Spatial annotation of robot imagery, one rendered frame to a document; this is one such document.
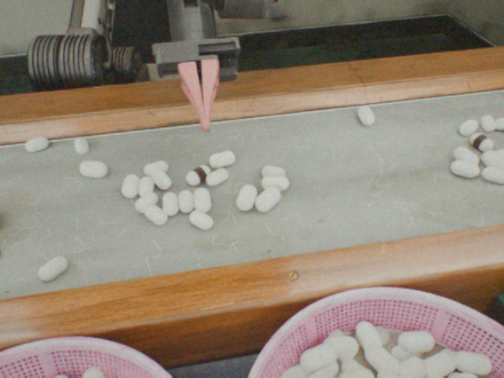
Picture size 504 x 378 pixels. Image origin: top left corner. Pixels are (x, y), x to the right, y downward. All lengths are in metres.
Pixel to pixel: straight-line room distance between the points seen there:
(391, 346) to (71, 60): 0.71
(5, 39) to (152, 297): 2.45
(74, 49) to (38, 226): 0.42
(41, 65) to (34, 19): 1.81
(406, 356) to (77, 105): 0.58
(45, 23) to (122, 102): 2.00
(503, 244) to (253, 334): 0.28
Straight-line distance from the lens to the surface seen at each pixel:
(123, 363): 0.41
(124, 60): 1.17
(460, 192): 0.60
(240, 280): 0.43
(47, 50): 0.91
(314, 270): 0.44
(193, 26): 0.54
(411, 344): 0.44
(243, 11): 0.59
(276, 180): 0.54
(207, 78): 0.51
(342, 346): 0.42
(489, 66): 0.87
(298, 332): 0.41
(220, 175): 0.55
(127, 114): 0.70
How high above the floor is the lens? 1.11
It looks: 42 degrees down
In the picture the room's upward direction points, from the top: 2 degrees counter-clockwise
